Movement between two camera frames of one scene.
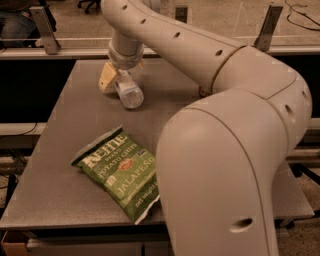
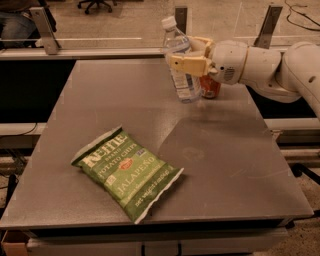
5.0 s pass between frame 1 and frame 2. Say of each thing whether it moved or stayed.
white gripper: moved
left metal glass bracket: stayed
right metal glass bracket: stayed
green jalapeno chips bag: stayed
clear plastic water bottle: moved
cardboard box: stayed
